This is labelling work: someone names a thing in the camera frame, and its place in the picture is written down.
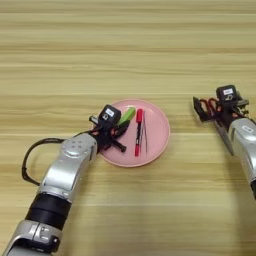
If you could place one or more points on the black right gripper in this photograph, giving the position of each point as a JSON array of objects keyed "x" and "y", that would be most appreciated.
[{"x": 231, "y": 111}]

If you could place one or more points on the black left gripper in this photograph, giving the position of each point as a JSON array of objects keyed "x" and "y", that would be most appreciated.
[{"x": 105, "y": 138}]

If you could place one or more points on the green marker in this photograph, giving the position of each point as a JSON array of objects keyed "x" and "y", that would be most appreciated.
[{"x": 128, "y": 114}]

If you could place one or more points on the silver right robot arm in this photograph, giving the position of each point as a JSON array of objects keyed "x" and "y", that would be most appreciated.
[{"x": 245, "y": 146}]

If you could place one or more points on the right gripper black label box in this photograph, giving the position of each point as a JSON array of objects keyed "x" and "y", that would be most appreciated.
[{"x": 226, "y": 93}]

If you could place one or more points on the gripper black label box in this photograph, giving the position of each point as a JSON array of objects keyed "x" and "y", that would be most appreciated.
[
  {"x": 109, "y": 116},
  {"x": 226, "y": 93}
]

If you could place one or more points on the red marker pen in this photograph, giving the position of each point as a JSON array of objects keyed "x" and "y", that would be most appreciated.
[{"x": 138, "y": 133}]

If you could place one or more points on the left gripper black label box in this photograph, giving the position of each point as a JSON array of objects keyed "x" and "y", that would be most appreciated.
[{"x": 109, "y": 116}]

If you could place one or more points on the black tweezers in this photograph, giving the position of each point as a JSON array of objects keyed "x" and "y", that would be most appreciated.
[{"x": 145, "y": 136}]

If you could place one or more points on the pink round plate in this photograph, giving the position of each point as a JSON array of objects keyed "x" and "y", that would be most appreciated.
[{"x": 156, "y": 133}]

